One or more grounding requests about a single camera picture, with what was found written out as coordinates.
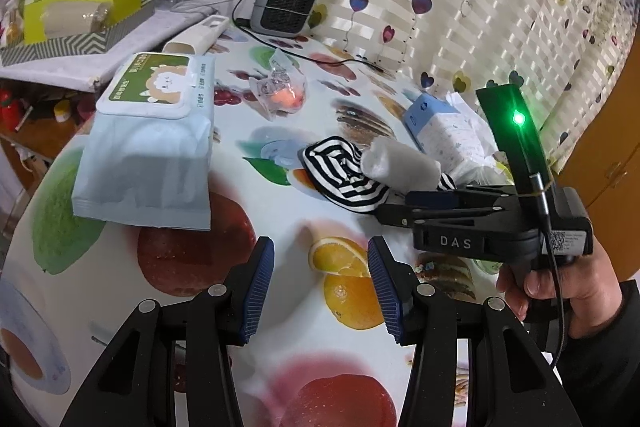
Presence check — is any person's right hand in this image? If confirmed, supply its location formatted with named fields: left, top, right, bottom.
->
left=496, top=238, right=625, bottom=339

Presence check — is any wooden cabinet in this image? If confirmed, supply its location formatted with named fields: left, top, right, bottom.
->
left=552, top=89, right=640, bottom=212

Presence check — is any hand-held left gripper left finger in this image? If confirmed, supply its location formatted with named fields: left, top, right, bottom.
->
left=59, top=236, right=276, bottom=427

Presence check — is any white towel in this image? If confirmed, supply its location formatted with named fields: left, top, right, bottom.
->
left=361, top=141, right=442, bottom=194

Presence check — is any black white striped sock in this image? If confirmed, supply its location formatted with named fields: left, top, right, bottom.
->
left=298, top=136, right=457, bottom=214

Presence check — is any person's right forearm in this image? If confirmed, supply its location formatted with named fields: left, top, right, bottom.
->
left=520, top=279, right=640, bottom=427

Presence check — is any grey space heater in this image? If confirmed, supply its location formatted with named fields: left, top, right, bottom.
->
left=248, top=0, right=321, bottom=38

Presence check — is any fruit print tablecloth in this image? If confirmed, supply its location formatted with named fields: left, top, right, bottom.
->
left=0, top=27, right=566, bottom=427

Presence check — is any grey chevron pattern box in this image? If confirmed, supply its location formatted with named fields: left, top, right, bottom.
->
left=0, top=0, right=157, bottom=68

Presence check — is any blue white tissue pack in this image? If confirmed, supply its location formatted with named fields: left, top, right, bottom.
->
left=402, top=94, right=501, bottom=185

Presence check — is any red toy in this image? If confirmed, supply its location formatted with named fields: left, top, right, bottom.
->
left=0, top=89, right=21, bottom=132

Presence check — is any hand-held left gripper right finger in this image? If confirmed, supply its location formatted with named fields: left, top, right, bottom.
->
left=366, top=236, right=584, bottom=427

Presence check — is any white handheld device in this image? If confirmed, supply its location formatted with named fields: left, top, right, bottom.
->
left=162, top=14, right=231, bottom=58

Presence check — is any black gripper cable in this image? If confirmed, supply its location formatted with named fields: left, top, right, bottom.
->
left=529, top=173, right=572, bottom=368

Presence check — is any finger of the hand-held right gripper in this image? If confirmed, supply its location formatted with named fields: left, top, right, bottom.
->
left=403, top=184, right=519, bottom=208
left=375, top=202, right=503, bottom=229

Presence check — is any light blue wet wipes pack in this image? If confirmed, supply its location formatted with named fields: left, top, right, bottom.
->
left=71, top=52, right=217, bottom=230

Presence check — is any clear bag with orange item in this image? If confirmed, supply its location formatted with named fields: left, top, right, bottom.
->
left=248, top=48, right=307, bottom=122

